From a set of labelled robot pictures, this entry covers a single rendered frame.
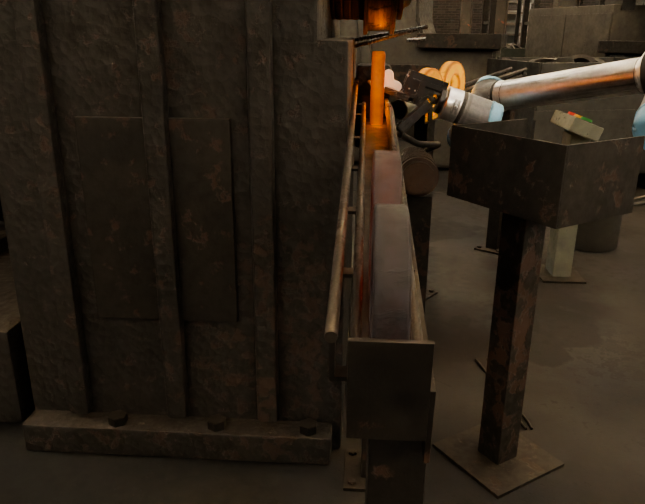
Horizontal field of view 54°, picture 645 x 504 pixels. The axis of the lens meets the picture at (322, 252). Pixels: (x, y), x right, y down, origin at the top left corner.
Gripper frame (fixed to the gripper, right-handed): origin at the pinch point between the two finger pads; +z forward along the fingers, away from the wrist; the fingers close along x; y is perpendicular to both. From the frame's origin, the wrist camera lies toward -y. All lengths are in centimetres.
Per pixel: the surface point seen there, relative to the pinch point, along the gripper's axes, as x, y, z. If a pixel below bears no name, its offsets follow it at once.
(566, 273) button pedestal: -51, -45, -96
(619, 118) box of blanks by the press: -193, 14, -145
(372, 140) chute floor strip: 31.3, -9.6, -3.5
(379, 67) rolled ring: 19.6, 5.8, 0.1
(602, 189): 73, 1, -40
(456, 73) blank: -43, 10, -27
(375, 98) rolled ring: 21.3, -1.2, -1.4
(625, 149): 70, 8, -42
